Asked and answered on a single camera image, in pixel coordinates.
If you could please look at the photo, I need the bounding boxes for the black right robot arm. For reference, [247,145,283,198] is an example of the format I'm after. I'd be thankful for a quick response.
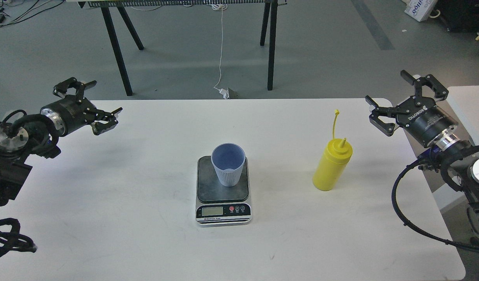
[365,70,479,254]

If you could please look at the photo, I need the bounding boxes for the black floor cables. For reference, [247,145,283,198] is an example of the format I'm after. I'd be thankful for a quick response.
[0,0,64,28]

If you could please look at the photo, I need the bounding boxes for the white hanging cable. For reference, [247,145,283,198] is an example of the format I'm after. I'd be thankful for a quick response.
[212,3,228,92]

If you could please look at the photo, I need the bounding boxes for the yellow squeeze bottle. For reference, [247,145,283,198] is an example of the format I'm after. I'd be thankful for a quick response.
[312,110,353,191]

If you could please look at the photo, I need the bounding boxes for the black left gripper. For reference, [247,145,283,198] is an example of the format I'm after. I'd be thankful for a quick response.
[41,78,122,137]

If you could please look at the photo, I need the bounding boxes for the black trestle table background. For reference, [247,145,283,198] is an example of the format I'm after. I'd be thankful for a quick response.
[74,0,280,96]

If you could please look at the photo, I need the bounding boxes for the blue plastic cup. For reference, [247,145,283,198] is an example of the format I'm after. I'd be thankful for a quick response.
[211,143,246,187]

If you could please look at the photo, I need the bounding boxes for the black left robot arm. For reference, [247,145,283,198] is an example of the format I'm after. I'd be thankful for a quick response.
[0,78,122,207]

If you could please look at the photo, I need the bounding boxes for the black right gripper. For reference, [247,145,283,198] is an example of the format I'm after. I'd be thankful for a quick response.
[365,70,459,148]

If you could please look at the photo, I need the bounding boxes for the silver digital kitchen scale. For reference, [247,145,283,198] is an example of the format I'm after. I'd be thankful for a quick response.
[195,155,252,227]

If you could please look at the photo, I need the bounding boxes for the black equipment case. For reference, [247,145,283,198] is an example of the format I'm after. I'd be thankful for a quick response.
[435,0,479,32]

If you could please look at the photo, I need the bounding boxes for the white cardboard box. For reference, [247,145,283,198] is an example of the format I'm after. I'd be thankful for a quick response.
[404,0,438,22]

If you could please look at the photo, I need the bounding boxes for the white power adapter on floor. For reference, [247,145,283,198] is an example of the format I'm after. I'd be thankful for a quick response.
[219,88,239,100]

